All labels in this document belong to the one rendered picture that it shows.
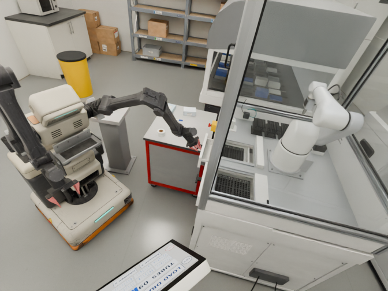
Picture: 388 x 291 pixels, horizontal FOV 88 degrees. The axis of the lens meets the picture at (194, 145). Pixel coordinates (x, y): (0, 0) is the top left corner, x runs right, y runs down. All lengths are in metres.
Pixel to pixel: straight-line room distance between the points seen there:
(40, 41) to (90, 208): 3.29
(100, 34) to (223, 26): 4.09
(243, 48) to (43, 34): 4.10
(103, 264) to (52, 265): 0.40
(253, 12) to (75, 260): 2.09
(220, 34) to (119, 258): 2.11
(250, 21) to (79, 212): 1.85
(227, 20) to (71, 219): 2.07
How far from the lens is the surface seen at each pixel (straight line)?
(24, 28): 4.68
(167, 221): 2.18
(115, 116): 2.10
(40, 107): 1.23
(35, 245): 2.37
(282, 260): 1.62
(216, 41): 2.02
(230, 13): 1.97
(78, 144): 1.43
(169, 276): 0.82
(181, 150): 1.79
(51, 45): 4.52
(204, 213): 1.20
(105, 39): 5.69
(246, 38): 0.62
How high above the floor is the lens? 1.95
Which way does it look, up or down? 42 degrees down
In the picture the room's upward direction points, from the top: 9 degrees clockwise
